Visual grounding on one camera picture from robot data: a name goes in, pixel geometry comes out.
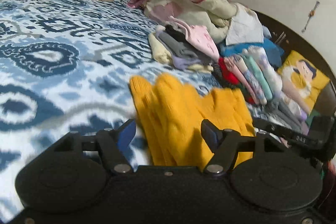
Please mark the grey purple folded clothes stack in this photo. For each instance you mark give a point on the grey purple folded clothes stack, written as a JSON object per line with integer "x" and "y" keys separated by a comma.
{"x": 168, "y": 46}

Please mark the pink top folded garment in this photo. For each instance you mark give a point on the pink top folded garment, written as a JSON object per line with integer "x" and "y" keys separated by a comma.
{"x": 198, "y": 37}

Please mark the beige pink quilt heap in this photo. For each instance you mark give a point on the beige pink quilt heap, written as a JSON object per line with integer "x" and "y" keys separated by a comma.
{"x": 225, "y": 21}

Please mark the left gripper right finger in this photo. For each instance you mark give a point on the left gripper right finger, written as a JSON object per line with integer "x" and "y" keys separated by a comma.
{"x": 226, "y": 145}

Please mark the yellow cartoon pillow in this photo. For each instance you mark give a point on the yellow cartoon pillow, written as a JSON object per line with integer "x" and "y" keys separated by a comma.
{"x": 303, "y": 81}

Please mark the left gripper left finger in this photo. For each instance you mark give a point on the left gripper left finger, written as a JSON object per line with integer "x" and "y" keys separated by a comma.
{"x": 110, "y": 144}

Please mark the yellow knit sweater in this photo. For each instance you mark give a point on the yellow knit sweater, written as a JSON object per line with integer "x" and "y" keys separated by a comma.
{"x": 171, "y": 114}

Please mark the colourful folded clothes stack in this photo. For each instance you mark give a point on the colourful folded clothes stack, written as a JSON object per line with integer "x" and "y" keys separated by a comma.
{"x": 252, "y": 69}

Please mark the blue white patterned bedsheet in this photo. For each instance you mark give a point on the blue white patterned bedsheet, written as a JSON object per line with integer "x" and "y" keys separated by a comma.
{"x": 65, "y": 66}

